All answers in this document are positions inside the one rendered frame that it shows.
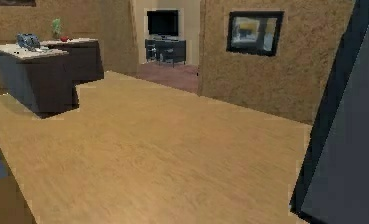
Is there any dark brown kitchen counter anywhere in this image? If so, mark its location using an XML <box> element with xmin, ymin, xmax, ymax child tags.
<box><xmin>0</xmin><ymin>37</ymin><xmax>105</xmax><ymax>119</ymax></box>

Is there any green house plant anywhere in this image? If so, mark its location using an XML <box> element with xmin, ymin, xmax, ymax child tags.
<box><xmin>51</xmin><ymin>17</ymin><xmax>63</xmax><ymax>40</ymax></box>

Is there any black television stand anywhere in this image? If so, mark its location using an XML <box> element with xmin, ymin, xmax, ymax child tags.
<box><xmin>144</xmin><ymin>38</ymin><xmax>187</xmax><ymax>68</ymax></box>

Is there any black television set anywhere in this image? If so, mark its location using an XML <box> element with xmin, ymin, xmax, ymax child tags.
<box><xmin>146</xmin><ymin>9</ymin><xmax>180</xmax><ymax>38</ymax></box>

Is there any black framed wall picture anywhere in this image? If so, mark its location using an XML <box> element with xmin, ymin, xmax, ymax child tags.
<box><xmin>226</xmin><ymin>10</ymin><xmax>285</xmax><ymax>57</ymax></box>

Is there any blue grey kettle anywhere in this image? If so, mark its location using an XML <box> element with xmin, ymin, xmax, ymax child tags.
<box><xmin>16</xmin><ymin>32</ymin><xmax>42</xmax><ymax>52</ymax></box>

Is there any dark framed wall picture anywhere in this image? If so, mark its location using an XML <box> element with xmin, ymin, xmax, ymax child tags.
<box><xmin>0</xmin><ymin>0</ymin><xmax>37</xmax><ymax>8</ymax></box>

